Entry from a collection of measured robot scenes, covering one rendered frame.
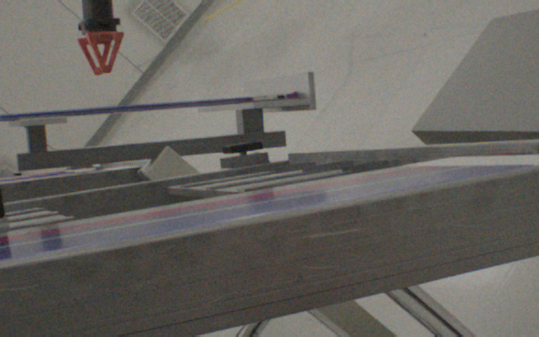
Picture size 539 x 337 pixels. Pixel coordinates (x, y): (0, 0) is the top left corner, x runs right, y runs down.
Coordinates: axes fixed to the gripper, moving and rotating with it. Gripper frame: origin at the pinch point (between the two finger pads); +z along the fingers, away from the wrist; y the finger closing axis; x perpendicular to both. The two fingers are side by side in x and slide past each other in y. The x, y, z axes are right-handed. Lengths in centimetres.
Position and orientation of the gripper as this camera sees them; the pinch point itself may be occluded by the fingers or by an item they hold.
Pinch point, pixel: (102, 69)
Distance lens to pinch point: 162.1
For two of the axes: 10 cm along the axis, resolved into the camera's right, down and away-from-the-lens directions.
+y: 3.5, 0.7, -9.3
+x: 9.3, -0.9, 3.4
